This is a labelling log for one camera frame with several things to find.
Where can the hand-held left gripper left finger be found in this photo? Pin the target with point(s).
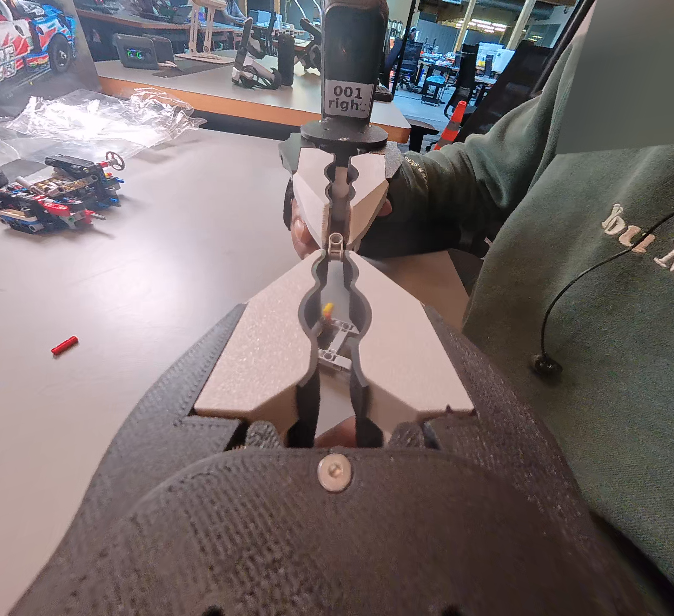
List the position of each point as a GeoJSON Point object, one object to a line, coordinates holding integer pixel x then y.
{"type": "Point", "coordinates": [252, 358]}

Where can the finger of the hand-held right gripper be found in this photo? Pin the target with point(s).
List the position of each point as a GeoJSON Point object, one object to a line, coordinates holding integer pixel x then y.
{"type": "Point", "coordinates": [371, 179]}
{"type": "Point", "coordinates": [310, 179]}

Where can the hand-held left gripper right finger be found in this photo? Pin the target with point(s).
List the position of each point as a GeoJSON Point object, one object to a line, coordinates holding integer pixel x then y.
{"type": "Point", "coordinates": [416, 358]}

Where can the small grey lego connector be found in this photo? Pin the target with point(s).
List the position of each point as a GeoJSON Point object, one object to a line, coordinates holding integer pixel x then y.
{"type": "Point", "coordinates": [335, 245]}

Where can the small grey lego differential assembly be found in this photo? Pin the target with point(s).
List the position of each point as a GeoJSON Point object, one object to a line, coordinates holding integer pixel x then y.
{"type": "Point", "coordinates": [337, 358]}

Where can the red lego pin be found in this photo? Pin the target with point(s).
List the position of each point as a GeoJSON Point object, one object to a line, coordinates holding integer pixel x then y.
{"type": "Point", "coordinates": [65, 345]}

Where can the person's right forearm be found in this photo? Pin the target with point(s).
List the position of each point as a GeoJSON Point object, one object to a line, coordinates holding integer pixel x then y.
{"type": "Point", "coordinates": [458, 190]}

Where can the black lego car chassis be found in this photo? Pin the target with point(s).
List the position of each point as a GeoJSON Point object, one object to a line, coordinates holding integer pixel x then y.
{"type": "Point", "coordinates": [52, 195]}

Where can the lego set box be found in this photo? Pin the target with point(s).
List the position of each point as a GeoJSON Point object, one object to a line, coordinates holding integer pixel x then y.
{"type": "Point", "coordinates": [31, 32]}

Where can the person's right hand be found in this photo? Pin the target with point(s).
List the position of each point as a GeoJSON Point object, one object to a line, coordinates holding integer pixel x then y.
{"type": "Point", "coordinates": [304, 237]}

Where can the person's left hand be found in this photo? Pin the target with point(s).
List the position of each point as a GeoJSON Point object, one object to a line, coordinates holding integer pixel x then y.
{"type": "Point", "coordinates": [337, 433]}

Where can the black cylinder grip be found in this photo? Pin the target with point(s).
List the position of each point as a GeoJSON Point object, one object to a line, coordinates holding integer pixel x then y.
{"type": "Point", "coordinates": [286, 61]}

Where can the orange traffic cone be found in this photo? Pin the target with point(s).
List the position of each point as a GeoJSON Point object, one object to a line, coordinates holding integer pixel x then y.
{"type": "Point", "coordinates": [455, 124]}

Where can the black and white gadget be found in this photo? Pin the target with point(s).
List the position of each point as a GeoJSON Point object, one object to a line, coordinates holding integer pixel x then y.
{"type": "Point", "coordinates": [252, 69]}

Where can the wooden workbench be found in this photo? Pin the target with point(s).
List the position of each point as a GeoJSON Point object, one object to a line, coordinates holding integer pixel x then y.
{"type": "Point", "coordinates": [237, 95]}

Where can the person's green sweatshirt torso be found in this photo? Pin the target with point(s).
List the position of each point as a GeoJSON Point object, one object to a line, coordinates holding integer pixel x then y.
{"type": "Point", "coordinates": [605, 363]}

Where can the clear plastic bag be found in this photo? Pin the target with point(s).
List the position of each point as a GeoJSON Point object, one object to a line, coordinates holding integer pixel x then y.
{"type": "Point", "coordinates": [105, 116]}

